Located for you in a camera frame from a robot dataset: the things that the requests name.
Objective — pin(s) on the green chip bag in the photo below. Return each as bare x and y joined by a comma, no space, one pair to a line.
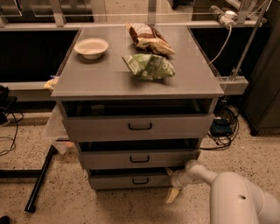
149,67

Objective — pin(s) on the brown chip bag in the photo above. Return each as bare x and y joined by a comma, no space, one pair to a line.
148,38

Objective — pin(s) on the clear plastic bag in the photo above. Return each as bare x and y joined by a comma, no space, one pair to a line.
55,132

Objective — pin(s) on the grey middle drawer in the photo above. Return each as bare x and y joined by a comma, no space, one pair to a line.
136,154

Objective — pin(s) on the dark blue box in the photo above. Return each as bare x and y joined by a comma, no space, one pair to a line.
220,128

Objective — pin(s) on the white paper bowl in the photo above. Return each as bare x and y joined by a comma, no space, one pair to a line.
91,48

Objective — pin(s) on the grey bottom drawer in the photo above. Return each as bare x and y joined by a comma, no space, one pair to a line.
128,178

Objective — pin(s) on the white power strip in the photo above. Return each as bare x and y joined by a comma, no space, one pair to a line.
226,18

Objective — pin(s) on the grey drawer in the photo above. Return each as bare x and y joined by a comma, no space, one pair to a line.
128,178
89,121
136,154

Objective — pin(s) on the grey drawer cabinet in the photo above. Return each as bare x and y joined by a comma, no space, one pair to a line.
109,80

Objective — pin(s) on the grey top drawer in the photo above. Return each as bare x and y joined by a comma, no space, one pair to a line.
89,121

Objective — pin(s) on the black table leg frame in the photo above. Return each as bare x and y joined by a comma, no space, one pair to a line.
39,175

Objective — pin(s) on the dark grey side cabinet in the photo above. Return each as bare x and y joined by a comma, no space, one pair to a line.
260,103

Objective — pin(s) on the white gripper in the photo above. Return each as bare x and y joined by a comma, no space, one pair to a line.
177,181

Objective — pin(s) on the yellow sponge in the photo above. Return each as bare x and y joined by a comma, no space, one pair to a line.
50,84

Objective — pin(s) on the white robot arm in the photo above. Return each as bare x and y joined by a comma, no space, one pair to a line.
233,198

